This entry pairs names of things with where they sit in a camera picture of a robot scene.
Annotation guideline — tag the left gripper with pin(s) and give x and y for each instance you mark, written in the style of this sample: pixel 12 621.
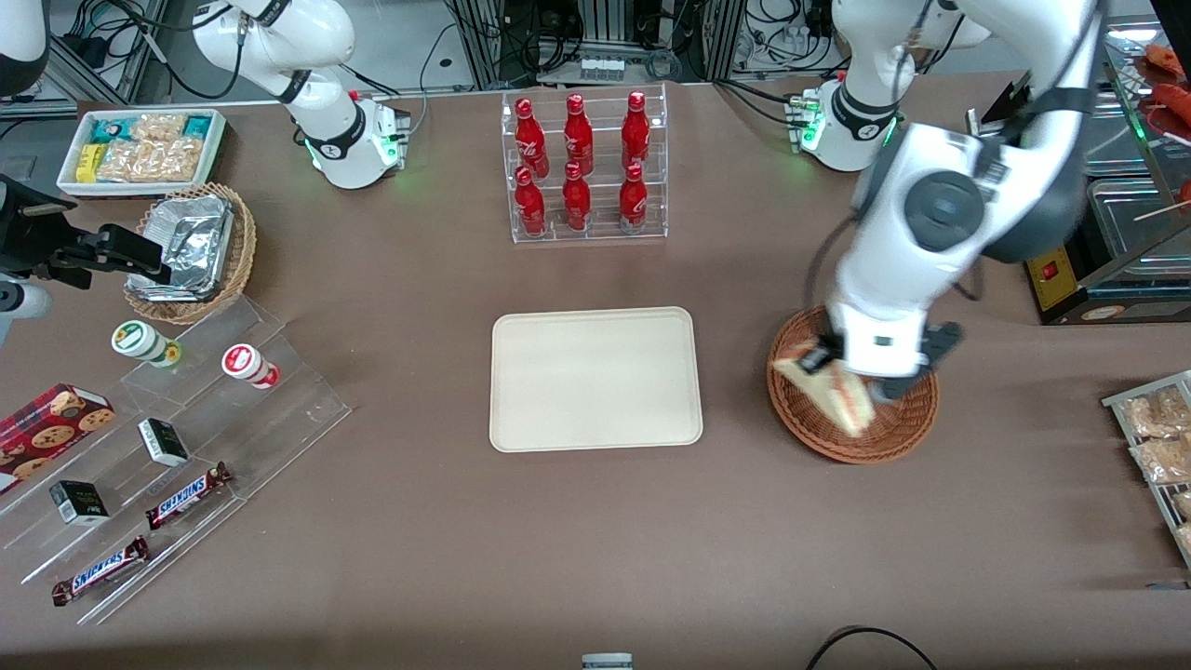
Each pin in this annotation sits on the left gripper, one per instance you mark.
pixel 828 338

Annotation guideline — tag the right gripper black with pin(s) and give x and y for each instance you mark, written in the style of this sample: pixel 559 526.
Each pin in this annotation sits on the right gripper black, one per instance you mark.
pixel 28 234

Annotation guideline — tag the triangular sandwich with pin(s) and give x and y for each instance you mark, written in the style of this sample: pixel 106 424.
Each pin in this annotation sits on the triangular sandwich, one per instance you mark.
pixel 842 398

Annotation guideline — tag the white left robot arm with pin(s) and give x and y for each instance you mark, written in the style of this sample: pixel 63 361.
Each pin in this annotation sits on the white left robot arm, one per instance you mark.
pixel 940 209

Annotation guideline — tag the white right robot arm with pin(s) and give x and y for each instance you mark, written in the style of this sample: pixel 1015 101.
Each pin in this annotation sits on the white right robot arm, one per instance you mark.
pixel 316 37

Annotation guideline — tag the brown round wicker basket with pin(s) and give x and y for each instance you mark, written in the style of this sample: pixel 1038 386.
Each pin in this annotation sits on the brown round wicker basket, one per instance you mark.
pixel 837 445

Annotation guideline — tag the light wicker basket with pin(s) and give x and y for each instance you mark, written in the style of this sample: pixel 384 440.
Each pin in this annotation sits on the light wicker basket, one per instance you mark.
pixel 240 270

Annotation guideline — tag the white rectangular snack tray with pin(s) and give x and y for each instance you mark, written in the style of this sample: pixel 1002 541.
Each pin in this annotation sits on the white rectangular snack tray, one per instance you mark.
pixel 219 154

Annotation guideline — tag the metal snack rack tray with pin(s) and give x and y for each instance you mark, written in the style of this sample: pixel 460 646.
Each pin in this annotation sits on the metal snack rack tray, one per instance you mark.
pixel 1117 402

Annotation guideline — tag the cream plastic tray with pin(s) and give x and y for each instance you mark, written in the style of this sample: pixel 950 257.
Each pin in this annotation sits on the cream plastic tray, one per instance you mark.
pixel 595 380

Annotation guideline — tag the stacked aluminium foil containers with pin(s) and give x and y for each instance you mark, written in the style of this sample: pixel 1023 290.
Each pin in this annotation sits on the stacked aluminium foil containers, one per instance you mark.
pixel 191 237

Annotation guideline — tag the green lidded yogurt cup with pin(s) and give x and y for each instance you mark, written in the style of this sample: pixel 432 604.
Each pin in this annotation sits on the green lidded yogurt cup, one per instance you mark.
pixel 140 340

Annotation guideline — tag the clear cracker bag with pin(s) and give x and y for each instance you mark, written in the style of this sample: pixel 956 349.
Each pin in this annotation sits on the clear cracker bag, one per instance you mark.
pixel 149 161
pixel 1182 504
pixel 1154 414
pixel 1163 461
pixel 1184 540
pixel 158 127

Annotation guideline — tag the yellow snack packet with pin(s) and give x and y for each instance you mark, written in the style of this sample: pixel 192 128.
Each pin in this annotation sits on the yellow snack packet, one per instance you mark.
pixel 87 163

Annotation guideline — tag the teal snack packet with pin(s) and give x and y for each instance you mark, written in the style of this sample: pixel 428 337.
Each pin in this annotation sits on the teal snack packet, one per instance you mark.
pixel 105 131
pixel 198 126

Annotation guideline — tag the red lidded yogurt cup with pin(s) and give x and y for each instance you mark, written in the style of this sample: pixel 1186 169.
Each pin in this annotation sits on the red lidded yogurt cup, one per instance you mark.
pixel 244 361

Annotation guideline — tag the black heated display case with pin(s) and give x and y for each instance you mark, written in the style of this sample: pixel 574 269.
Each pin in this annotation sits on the black heated display case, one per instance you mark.
pixel 1050 274

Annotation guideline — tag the small black carton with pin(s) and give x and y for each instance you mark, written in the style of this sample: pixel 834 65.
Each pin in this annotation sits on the small black carton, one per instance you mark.
pixel 163 442
pixel 79 502

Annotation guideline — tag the red tartan cookie box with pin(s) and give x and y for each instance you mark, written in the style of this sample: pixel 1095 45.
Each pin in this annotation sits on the red tartan cookie box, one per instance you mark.
pixel 46 430

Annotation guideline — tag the clear acrylic stepped display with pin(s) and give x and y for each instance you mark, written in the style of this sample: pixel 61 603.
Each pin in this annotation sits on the clear acrylic stepped display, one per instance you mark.
pixel 279 409

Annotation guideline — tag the Snickers chocolate bar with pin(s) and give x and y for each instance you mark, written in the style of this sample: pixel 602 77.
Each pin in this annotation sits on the Snickers chocolate bar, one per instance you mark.
pixel 100 570
pixel 186 496

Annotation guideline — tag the red cola bottle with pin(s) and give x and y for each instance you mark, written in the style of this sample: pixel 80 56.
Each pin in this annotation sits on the red cola bottle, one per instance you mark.
pixel 577 200
pixel 634 200
pixel 531 207
pixel 530 140
pixel 579 140
pixel 635 135

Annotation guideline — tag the clear acrylic bottle rack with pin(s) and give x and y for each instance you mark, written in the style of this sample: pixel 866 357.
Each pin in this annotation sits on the clear acrylic bottle rack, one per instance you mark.
pixel 600 228

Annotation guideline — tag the red sausage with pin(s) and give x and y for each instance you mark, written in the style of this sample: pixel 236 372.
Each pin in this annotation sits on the red sausage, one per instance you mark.
pixel 1174 98

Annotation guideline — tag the orange fried food piece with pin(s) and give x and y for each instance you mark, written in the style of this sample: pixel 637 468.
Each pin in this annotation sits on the orange fried food piece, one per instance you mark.
pixel 1168 58

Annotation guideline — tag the small grey device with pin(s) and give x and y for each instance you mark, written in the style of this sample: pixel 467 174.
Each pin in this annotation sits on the small grey device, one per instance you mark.
pixel 607 663

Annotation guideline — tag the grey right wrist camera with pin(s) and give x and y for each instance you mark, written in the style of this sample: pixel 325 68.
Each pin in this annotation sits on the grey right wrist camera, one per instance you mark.
pixel 20 312

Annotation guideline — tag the metal equipment frame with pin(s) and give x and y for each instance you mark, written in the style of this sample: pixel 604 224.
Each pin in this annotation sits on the metal equipment frame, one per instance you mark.
pixel 605 23

